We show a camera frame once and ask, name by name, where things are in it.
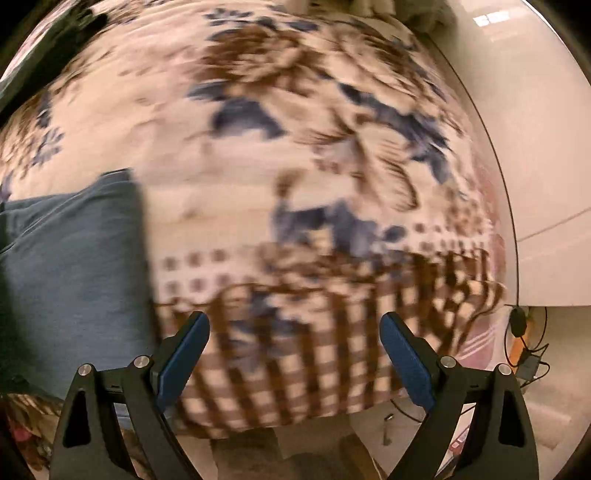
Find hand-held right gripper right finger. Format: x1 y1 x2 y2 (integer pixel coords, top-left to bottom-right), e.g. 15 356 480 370
379 311 539 480

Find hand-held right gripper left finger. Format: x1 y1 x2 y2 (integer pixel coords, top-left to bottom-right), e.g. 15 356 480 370
48 311 211 480

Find blue denim pants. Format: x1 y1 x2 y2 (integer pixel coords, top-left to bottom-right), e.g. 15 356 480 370
0 168 158 430

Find white nightstand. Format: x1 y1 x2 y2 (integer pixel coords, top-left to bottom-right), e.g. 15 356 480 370
351 305 573 480

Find pink patterned bed sheet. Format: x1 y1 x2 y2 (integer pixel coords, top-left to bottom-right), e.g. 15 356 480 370
457 152 513 370

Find black plug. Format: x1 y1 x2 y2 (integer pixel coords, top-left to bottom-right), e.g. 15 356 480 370
509 307 528 337

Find black power adapter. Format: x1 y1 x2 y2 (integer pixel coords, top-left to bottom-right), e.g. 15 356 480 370
516 355 542 381

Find floral quilt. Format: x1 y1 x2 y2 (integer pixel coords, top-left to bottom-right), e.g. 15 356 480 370
0 0 509 439

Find white headboard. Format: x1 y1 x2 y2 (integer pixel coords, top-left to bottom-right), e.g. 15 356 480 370
416 0 591 308

